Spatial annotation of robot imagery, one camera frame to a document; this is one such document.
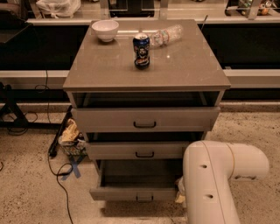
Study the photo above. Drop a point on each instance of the grey drawer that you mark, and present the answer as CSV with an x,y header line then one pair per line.
x,y
136,150
142,180
144,119

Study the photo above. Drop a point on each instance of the black power strip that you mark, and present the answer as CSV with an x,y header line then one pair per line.
x,y
52,152

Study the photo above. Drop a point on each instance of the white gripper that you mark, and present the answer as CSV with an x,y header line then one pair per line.
x,y
181,192

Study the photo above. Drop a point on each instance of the grey bottom drawer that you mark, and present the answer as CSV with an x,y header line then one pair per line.
x,y
142,180

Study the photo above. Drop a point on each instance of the blue soda can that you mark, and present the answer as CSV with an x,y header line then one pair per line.
x,y
141,45

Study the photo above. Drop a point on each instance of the white plastic bag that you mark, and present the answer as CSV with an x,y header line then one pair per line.
x,y
59,8

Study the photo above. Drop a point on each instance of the grey drawer cabinet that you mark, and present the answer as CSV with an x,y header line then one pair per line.
x,y
144,103

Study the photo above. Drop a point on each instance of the grey middle drawer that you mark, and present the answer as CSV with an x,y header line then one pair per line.
x,y
136,150

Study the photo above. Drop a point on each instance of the clear plastic bottle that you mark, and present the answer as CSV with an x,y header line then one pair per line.
x,y
166,36

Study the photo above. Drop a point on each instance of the black stand leg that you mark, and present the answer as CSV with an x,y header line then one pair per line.
x,y
21,122

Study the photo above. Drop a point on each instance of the grey top drawer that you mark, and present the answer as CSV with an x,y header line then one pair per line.
x,y
144,119

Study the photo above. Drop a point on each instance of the snack bag basket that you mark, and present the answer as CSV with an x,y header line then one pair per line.
x,y
71,140

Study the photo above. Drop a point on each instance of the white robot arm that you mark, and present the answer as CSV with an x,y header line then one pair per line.
x,y
207,168

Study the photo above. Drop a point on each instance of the white ceramic bowl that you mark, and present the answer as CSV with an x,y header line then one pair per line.
x,y
105,30

